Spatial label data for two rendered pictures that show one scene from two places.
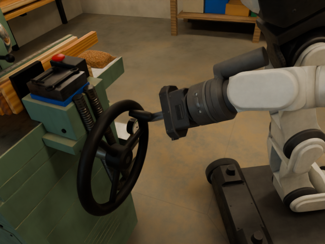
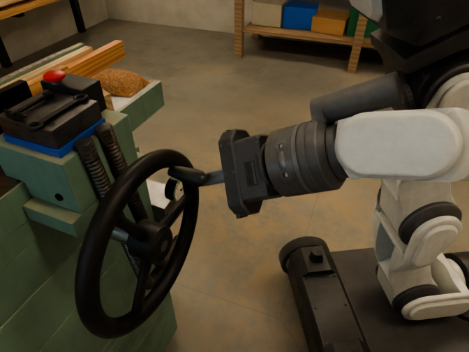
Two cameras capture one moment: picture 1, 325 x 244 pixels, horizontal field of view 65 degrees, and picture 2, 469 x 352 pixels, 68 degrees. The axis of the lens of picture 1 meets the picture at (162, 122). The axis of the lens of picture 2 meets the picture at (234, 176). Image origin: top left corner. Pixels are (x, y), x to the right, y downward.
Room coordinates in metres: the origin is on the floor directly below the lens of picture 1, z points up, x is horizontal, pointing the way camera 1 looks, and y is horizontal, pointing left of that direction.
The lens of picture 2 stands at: (0.07, 0.01, 1.23)
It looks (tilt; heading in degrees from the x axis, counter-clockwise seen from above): 40 degrees down; 356
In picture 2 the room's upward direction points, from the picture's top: straight up
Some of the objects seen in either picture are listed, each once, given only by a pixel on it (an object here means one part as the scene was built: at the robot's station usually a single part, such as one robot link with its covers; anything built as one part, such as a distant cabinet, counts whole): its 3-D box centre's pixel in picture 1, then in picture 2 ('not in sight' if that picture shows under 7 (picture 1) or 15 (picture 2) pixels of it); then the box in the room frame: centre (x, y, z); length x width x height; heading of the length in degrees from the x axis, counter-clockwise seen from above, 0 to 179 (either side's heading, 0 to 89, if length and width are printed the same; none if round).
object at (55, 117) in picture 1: (68, 103); (70, 151); (0.53, 0.23, 0.91); 0.15 x 0.14 x 0.09; 153
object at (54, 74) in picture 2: (58, 57); (54, 75); (0.57, 0.23, 1.02); 0.03 x 0.03 x 0.01
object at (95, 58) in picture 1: (93, 55); (116, 77); (0.79, 0.21, 0.91); 0.12 x 0.09 x 0.03; 63
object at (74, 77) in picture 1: (62, 77); (59, 108); (0.53, 0.23, 0.99); 0.13 x 0.11 x 0.06; 153
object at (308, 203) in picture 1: (303, 186); (421, 281); (0.66, -0.61, 0.28); 0.21 x 0.20 x 0.13; 93
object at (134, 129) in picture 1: (133, 128); (174, 191); (0.72, 0.11, 0.65); 0.06 x 0.04 x 0.08; 153
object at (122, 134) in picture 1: (120, 136); (155, 202); (0.75, 0.17, 0.58); 0.12 x 0.08 x 0.08; 63
